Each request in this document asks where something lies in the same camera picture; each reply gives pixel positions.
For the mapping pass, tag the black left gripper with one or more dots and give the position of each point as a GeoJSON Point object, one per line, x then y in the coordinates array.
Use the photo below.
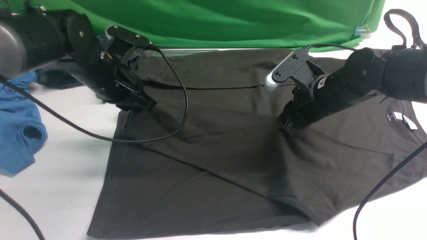
{"type": "Point", "coordinates": [112, 81]}

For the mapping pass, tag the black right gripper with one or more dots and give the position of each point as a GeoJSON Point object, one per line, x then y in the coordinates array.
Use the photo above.
{"type": "Point", "coordinates": [325, 97]}

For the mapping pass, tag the dark gray long-sleeve top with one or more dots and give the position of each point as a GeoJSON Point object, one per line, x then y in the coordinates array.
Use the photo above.
{"type": "Point", "coordinates": [230, 169]}

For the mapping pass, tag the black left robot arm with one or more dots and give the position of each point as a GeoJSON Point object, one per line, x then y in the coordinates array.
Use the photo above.
{"type": "Point", "coordinates": [34, 40]}

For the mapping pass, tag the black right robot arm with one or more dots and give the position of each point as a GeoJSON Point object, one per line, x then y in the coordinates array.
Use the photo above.
{"type": "Point", "coordinates": [399, 73]}

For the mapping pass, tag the green backdrop cloth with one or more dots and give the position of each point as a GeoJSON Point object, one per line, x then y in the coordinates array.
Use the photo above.
{"type": "Point", "coordinates": [217, 24]}

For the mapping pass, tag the dark teal crumpled garment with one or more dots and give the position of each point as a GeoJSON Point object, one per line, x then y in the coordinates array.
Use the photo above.
{"type": "Point", "coordinates": [55, 77]}

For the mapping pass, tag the blue binder clip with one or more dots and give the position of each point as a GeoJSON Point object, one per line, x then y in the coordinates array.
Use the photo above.
{"type": "Point", "coordinates": [361, 31]}

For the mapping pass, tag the blue t-shirt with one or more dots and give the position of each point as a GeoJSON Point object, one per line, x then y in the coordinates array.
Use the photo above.
{"type": "Point", "coordinates": [22, 133]}

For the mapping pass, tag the table cable grommet tray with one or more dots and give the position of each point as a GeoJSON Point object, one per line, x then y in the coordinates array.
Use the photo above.
{"type": "Point", "coordinates": [185, 52]}

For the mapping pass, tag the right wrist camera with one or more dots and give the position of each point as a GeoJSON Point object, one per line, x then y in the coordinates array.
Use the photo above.
{"type": "Point", "coordinates": [297, 67]}

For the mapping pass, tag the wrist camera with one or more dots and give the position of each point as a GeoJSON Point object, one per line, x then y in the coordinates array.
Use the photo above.
{"type": "Point", "coordinates": [297, 67]}
{"type": "Point", "coordinates": [126, 46]}

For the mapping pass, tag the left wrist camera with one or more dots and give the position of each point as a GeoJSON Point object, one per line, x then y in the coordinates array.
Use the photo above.
{"type": "Point", "coordinates": [126, 46]}

